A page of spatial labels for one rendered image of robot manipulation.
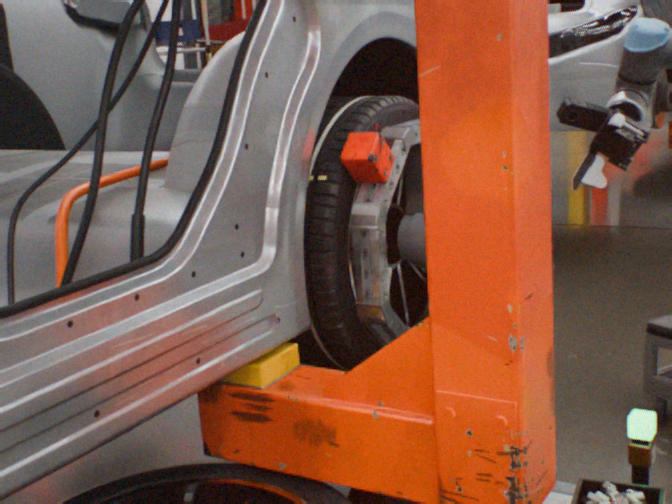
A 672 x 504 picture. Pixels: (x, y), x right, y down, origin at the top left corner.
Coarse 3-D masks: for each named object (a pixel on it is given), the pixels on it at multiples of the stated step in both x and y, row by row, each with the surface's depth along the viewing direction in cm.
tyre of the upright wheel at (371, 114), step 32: (384, 96) 218; (320, 128) 209; (352, 128) 204; (384, 128) 214; (320, 160) 203; (320, 192) 199; (352, 192) 203; (320, 224) 198; (320, 256) 198; (320, 288) 200; (320, 320) 204; (352, 320) 207; (320, 352) 215; (352, 352) 209
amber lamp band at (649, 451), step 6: (630, 444) 165; (636, 444) 164; (654, 444) 165; (630, 450) 165; (636, 450) 164; (642, 450) 164; (648, 450) 163; (654, 450) 165; (630, 456) 165; (636, 456) 165; (642, 456) 164; (648, 456) 163; (654, 456) 165; (630, 462) 165; (636, 462) 165; (642, 462) 164; (648, 462) 164
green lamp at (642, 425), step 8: (632, 416) 164; (640, 416) 163; (648, 416) 163; (656, 416) 165; (632, 424) 164; (640, 424) 163; (648, 424) 162; (656, 424) 165; (632, 432) 164; (640, 432) 163; (648, 432) 162; (648, 440) 163
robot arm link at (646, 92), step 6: (618, 78) 187; (618, 84) 187; (624, 84) 185; (630, 84) 185; (654, 84) 186; (618, 90) 186; (624, 90) 184; (630, 90) 184; (636, 90) 184; (642, 90) 185; (648, 90) 185; (642, 96) 184; (648, 96) 186; (648, 102) 186
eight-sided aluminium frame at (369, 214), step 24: (408, 144) 206; (360, 192) 201; (384, 192) 198; (360, 216) 197; (384, 216) 198; (360, 240) 199; (384, 240) 199; (360, 264) 200; (384, 264) 200; (360, 288) 202; (384, 288) 201; (360, 312) 203; (384, 312) 201; (384, 336) 211
